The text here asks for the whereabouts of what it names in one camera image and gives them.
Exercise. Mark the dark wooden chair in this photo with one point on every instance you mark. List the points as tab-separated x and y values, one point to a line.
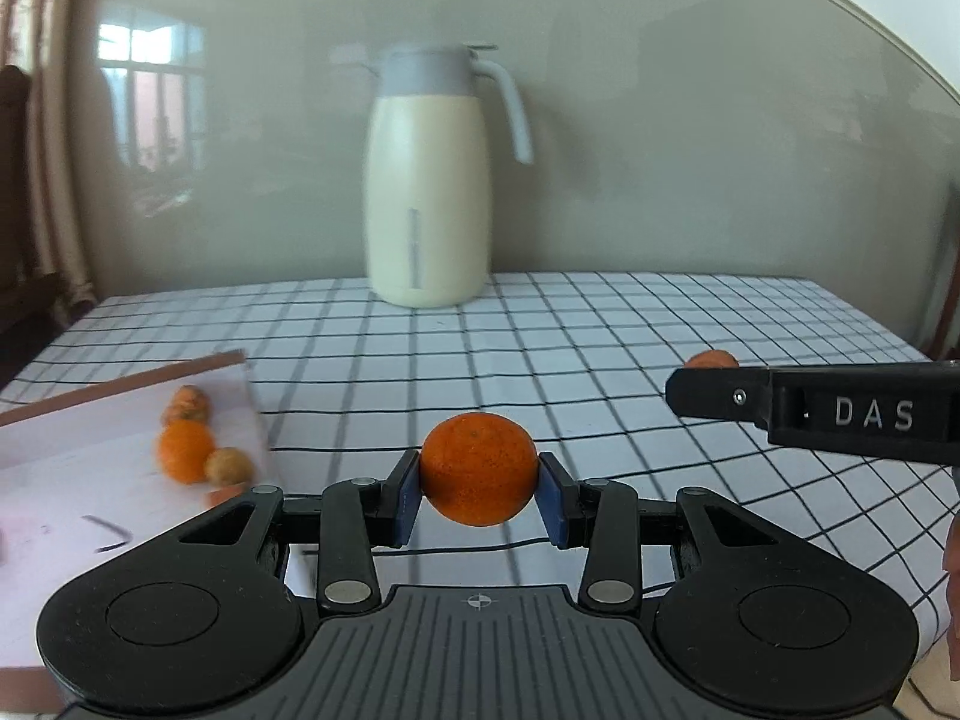
946	315

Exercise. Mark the wrinkled brown-orange fruit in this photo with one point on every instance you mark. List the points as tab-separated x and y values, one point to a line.
186	405

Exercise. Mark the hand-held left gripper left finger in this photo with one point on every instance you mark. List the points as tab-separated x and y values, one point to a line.
405	502

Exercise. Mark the brown cardboard box white inside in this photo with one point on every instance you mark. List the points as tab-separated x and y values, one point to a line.
60	465

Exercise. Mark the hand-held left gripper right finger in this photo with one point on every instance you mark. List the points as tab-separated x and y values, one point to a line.
551	502

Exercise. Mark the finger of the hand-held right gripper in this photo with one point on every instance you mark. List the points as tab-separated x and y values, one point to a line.
712	394

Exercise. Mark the small yellow-brown round fruit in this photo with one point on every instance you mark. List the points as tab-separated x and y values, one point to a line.
229	466

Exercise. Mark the cream thermos jug grey lid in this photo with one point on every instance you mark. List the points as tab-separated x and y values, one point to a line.
427	187

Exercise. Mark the orange tangerine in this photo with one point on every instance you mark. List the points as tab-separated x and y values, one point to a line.
478	469
184	454

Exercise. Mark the beige patterned curtain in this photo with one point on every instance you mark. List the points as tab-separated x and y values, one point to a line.
64	225

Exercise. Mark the dark wooden sofa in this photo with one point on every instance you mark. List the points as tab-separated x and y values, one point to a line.
15	165

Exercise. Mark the white black checked tablecloth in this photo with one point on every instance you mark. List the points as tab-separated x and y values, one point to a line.
600	360

